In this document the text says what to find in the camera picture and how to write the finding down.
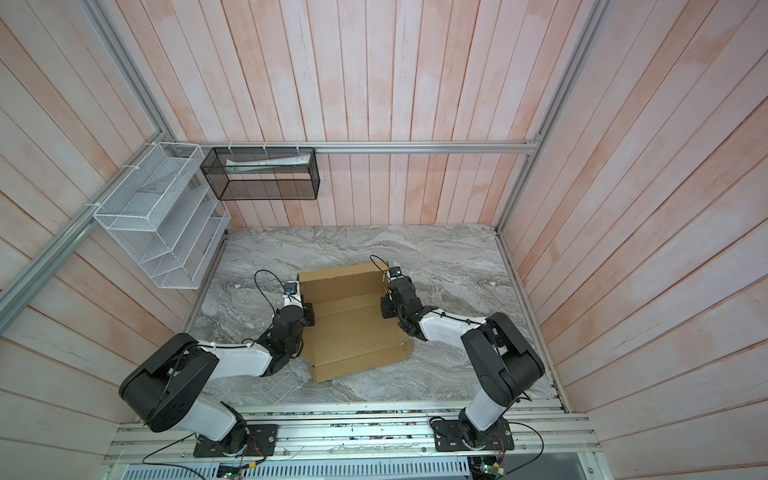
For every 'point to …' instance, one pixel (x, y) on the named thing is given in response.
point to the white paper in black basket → (252, 164)
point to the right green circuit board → (487, 467)
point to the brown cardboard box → (349, 333)
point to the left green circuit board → (231, 471)
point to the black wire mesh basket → (263, 173)
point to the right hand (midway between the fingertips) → (388, 295)
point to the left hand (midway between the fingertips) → (304, 300)
